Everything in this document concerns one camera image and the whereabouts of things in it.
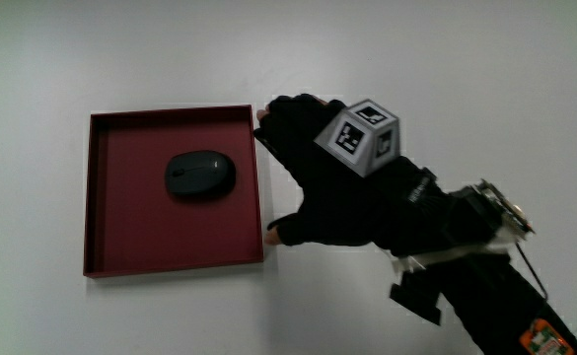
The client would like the person's right hand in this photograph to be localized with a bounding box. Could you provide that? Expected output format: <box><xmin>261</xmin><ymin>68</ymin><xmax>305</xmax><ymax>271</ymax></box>
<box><xmin>252</xmin><ymin>93</ymin><xmax>451</xmax><ymax>253</ymax></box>

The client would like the black computer mouse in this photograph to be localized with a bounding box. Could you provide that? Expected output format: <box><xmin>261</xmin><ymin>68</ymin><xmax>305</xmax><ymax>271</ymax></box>
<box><xmin>164</xmin><ymin>149</ymin><xmax>238</xmax><ymax>197</ymax></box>

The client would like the dark red square plate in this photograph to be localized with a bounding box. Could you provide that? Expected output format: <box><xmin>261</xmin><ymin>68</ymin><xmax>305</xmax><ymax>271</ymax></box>
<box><xmin>82</xmin><ymin>104</ymin><xmax>265</xmax><ymax>279</ymax></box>

